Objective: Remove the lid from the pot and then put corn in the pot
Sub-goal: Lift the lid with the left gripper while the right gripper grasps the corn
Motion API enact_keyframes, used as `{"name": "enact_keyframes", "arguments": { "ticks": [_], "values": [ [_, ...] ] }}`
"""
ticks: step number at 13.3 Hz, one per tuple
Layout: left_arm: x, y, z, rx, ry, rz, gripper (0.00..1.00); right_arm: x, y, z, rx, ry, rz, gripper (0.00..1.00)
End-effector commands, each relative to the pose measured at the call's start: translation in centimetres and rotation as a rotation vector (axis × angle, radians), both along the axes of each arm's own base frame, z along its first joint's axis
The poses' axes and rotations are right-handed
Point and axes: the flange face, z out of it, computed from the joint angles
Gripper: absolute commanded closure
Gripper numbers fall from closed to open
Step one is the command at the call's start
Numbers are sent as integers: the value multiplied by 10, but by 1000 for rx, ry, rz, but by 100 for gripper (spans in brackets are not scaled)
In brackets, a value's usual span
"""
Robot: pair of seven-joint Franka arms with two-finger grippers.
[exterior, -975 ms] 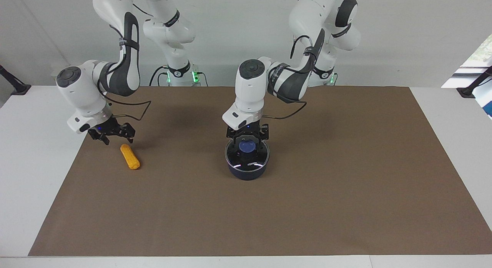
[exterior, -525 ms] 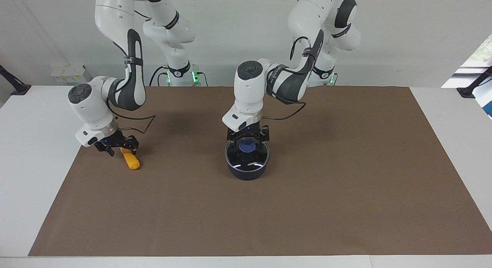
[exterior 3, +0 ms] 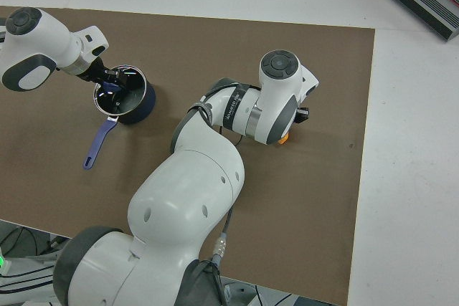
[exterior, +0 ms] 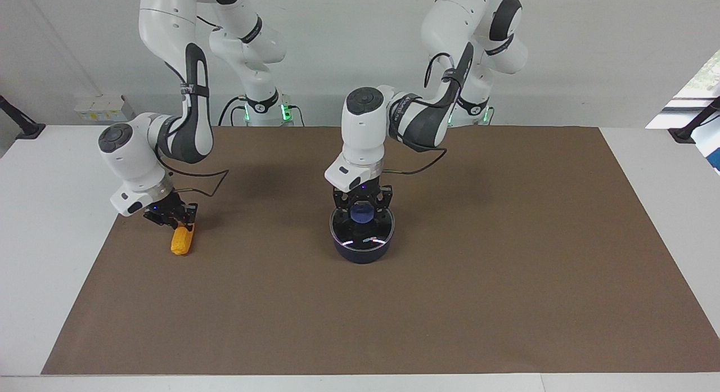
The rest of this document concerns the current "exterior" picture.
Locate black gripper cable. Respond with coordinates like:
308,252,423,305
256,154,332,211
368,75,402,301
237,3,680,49
386,53,469,175
162,60,230,198

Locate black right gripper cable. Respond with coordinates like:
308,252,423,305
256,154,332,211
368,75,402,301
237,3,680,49
162,60,230,198

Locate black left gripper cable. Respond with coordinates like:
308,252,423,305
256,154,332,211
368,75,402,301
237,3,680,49
386,53,469,175

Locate dark pot with purple handle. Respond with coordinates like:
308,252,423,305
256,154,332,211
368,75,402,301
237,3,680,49
330,208,396,265

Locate black right arm base cable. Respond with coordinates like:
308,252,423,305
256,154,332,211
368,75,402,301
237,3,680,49
218,96,305,127

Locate white box on table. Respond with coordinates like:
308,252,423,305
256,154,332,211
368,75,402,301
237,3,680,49
74,95,134,123

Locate glass lid with purple knob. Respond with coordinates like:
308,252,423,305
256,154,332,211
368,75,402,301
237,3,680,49
330,203,396,250

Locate yellow corn cob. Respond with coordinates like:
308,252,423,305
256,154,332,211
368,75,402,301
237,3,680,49
170,224,196,256

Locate brown table mat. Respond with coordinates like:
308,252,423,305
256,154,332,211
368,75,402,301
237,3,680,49
41,126,720,376

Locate black table clamp mount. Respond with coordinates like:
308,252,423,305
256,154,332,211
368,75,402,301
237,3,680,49
668,96,720,145
0,94,46,140

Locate bright window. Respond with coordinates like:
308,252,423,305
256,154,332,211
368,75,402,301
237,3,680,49
646,35,720,129

